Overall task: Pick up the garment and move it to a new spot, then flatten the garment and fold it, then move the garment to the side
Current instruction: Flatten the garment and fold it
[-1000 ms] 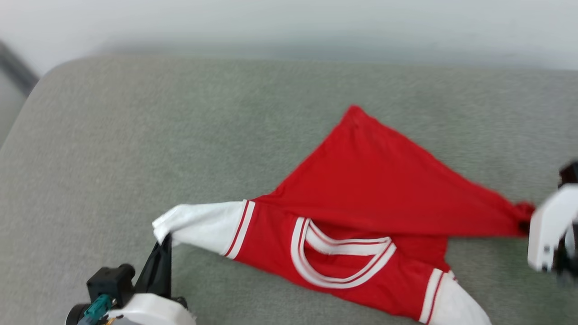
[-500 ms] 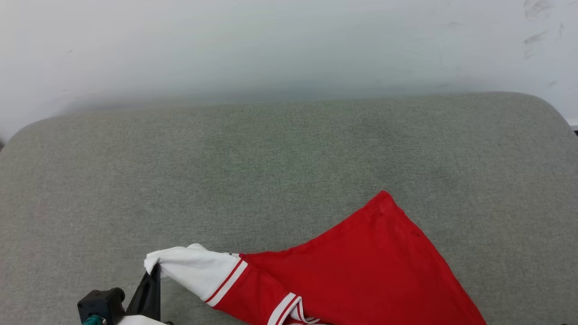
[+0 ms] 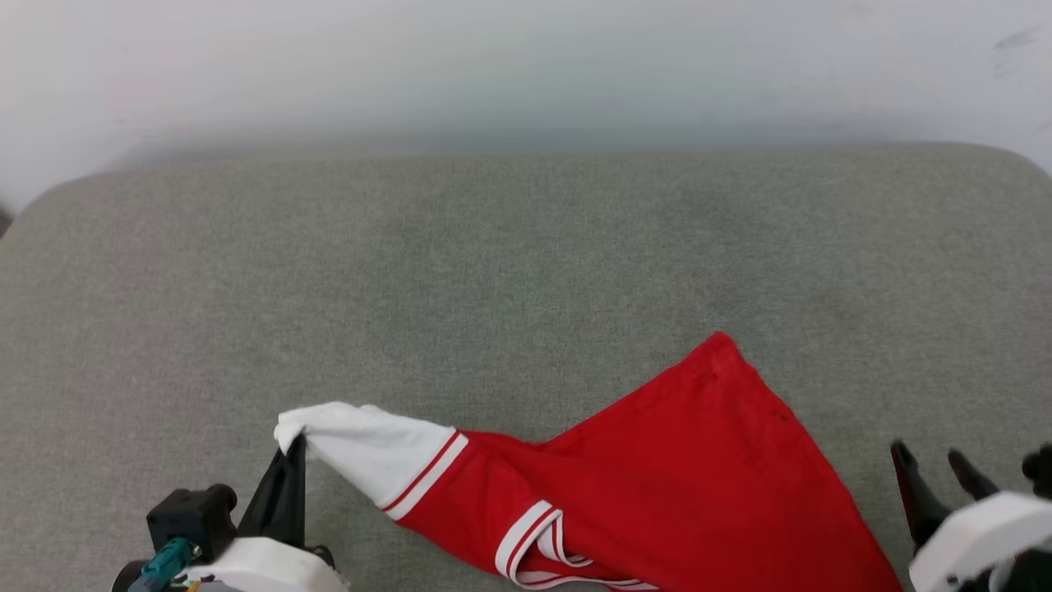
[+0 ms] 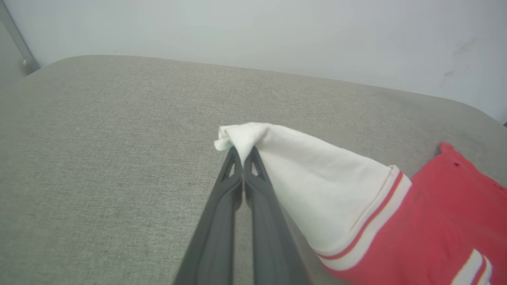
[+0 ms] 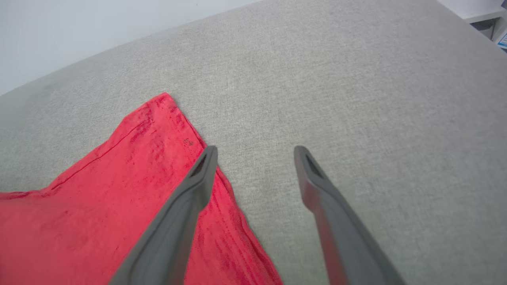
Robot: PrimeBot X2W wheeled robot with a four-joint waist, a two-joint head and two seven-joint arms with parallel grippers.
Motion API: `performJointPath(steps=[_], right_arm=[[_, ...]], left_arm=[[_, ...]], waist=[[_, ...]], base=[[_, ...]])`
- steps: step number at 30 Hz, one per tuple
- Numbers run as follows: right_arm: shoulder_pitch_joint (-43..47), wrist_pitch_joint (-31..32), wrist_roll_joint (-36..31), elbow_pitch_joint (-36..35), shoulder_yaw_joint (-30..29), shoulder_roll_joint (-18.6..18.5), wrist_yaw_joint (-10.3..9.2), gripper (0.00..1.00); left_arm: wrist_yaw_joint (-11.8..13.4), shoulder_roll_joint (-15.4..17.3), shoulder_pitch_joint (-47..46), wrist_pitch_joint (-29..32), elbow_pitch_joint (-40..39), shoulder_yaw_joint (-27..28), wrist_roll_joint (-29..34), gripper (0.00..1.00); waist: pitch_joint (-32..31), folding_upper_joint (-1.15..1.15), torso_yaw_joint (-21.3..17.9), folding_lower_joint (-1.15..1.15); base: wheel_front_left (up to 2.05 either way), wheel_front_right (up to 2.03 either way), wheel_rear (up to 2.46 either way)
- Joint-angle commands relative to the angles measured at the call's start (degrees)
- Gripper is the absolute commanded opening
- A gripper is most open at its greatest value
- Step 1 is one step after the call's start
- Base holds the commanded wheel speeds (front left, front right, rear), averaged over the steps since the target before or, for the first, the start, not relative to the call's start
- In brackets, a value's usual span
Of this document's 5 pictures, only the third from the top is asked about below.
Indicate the red and white garment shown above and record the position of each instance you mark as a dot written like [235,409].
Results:
[699,477]

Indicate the grey fabric sofa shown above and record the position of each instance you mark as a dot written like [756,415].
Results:
[493,288]

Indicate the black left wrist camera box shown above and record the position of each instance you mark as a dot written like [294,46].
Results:
[193,518]

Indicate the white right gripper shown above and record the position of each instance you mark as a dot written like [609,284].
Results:
[978,538]

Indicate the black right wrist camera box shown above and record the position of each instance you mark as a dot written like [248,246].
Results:
[1040,470]

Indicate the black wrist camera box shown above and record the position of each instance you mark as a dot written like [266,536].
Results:
[193,518]
[1040,470]

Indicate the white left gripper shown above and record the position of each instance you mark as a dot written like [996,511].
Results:
[263,571]

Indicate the black round left motor cap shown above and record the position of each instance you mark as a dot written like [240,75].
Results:
[127,580]

